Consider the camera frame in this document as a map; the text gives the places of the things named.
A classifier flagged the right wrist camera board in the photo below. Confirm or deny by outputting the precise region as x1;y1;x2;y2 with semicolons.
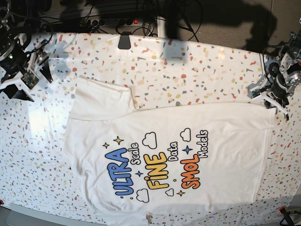
21;71;39;89

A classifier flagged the white printed T-shirt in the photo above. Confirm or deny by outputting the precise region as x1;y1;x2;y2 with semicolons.
64;79;275;226

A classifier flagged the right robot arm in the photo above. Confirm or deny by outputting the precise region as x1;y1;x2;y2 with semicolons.
0;0;53;87

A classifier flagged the power strip with red switch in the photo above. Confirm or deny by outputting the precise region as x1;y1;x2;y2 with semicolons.
86;18;143;27

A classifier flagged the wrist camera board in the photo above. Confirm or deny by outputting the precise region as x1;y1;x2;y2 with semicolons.
21;71;39;89
246;83;262;99

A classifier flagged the terrazzo patterned tablecloth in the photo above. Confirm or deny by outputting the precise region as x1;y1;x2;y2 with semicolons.
0;33;301;226

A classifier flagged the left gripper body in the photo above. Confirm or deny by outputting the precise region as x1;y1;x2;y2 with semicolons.
258;79;289;105

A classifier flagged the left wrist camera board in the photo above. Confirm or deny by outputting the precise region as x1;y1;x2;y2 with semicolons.
246;83;262;99

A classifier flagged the black table clamp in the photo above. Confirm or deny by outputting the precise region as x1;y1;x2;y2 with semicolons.
118;32;131;50

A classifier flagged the white metal stand leg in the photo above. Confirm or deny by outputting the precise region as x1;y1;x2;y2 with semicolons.
156;16;166;38

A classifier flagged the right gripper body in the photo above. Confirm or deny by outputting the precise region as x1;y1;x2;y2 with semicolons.
22;40;49;77

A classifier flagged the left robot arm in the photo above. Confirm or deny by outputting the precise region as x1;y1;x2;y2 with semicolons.
0;33;301;116

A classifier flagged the red clamp bottom right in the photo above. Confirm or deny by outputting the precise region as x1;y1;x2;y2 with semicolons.
279;206;294;226

